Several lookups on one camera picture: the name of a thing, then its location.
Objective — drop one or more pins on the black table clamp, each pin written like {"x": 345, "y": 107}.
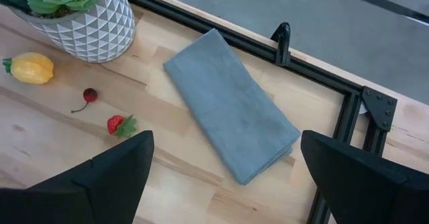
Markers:
{"x": 284, "y": 39}

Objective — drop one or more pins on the black aluminium table frame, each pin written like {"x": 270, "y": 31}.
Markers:
{"x": 378, "y": 108}

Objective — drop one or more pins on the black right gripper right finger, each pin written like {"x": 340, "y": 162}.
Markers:
{"x": 368, "y": 190}

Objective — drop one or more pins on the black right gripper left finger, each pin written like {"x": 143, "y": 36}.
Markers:
{"x": 83, "y": 197}

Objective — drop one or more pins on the grey folded cloth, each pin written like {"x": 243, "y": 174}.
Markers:
{"x": 231, "y": 106}

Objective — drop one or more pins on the succulent in white patterned pot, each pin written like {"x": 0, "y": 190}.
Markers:
{"x": 90, "y": 33}

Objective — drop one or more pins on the red toy strawberry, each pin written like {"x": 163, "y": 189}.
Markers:
{"x": 114, "y": 123}

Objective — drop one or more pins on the red toy cherry with stem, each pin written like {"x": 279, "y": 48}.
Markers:
{"x": 90, "y": 95}

